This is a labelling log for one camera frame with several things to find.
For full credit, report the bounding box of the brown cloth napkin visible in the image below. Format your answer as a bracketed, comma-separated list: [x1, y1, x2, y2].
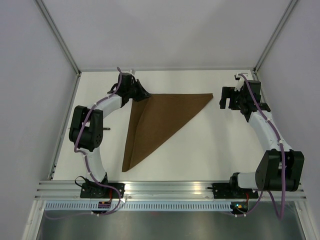
[121, 93, 214, 172]

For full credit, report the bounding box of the aluminium frame post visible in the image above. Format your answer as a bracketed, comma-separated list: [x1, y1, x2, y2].
[33, 0, 81, 77]
[252, 0, 300, 75]

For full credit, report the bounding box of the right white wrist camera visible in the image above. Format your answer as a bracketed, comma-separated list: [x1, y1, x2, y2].
[234, 72, 249, 92]

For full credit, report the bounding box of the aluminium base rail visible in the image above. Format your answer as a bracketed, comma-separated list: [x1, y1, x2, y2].
[34, 180, 308, 201]

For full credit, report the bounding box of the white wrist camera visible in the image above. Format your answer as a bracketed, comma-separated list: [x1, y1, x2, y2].
[124, 69, 136, 76]
[234, 72, 249, 92]

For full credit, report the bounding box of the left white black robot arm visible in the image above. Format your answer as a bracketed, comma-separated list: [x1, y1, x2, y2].
[68, 70, 151, 198]

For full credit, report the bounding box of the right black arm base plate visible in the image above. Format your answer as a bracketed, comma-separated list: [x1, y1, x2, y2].
[207, 183, 259, 200]

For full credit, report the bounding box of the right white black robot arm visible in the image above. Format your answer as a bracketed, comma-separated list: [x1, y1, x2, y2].
[219, 80, 305, 198]

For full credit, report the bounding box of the white slotted cable duct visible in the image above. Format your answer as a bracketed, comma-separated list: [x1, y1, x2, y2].
[44, 200, 232, 212]

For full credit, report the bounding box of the left aluminium frame post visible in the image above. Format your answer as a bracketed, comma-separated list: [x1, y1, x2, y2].
[33, 0, 81, 77]

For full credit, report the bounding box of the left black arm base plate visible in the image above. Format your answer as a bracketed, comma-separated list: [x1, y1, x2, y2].
[80, 181, 125, 199]

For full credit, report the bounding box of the right aluminium frame post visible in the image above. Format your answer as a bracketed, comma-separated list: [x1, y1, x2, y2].
[252, 0, 300, 75]

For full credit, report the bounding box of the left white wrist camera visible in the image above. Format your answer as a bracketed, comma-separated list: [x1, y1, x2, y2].
[124, 69, 136, 76]

